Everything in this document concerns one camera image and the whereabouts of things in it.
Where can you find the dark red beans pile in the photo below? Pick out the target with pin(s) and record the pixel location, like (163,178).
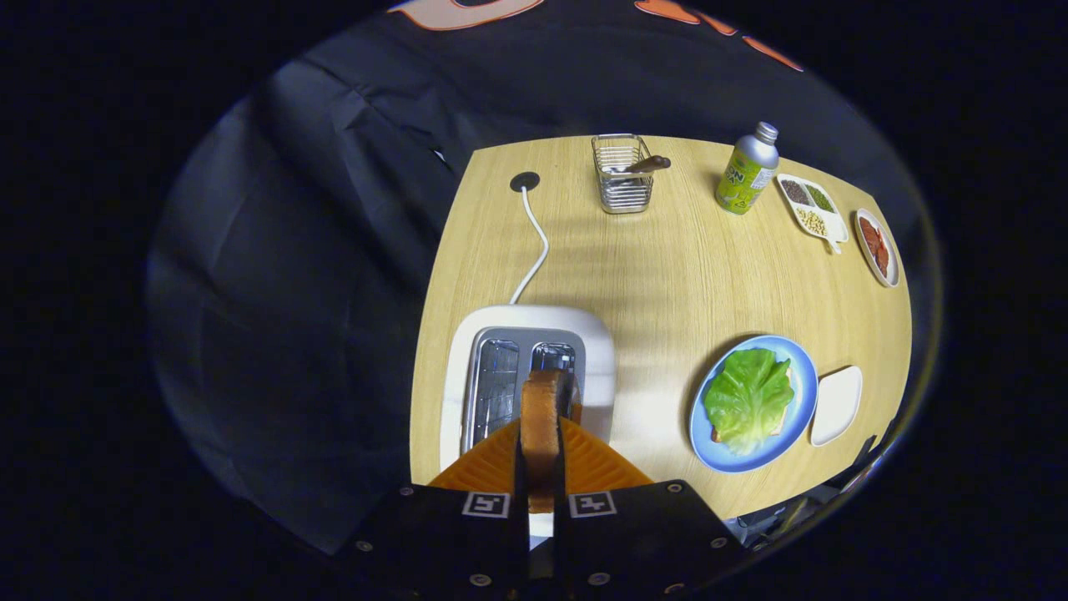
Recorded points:
(795,192)

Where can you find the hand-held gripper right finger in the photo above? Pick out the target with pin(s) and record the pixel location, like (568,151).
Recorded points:
(642,542)

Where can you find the brown toasted bread slice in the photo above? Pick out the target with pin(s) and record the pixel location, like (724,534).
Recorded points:
(541,434)

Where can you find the yellow soybeans pile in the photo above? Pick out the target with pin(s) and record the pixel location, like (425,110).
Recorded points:
(812,222)

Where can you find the white divided snack tray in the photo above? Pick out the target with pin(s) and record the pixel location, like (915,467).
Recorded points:
(834,225)

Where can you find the white oval meat plate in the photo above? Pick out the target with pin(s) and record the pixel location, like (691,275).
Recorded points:
(866,260)

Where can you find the red-brown meat slice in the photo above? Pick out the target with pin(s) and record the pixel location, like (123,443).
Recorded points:
(882,257)
(870,235)

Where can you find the small white square plate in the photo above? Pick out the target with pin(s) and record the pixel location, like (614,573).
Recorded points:
(837,405)

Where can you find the dark metal frame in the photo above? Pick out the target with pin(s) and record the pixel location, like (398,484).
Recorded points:
(784,513)

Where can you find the silver bottle with green label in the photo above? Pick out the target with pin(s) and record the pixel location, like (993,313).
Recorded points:
(745,179)

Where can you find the green lettuce leaf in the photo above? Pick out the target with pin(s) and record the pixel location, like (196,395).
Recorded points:
(747,401)

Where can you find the white toaster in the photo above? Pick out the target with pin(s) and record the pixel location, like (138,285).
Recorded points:
(534,319)

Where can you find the white bread slice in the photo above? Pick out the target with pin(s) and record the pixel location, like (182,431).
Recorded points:
(715,434)

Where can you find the blue round plate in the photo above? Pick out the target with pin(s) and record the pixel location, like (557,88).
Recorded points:
(801,367)

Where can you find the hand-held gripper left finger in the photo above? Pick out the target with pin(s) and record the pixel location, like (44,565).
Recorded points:
(450,542)

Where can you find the green mung beans pile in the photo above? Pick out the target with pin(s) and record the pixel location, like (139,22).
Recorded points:
(820,198)

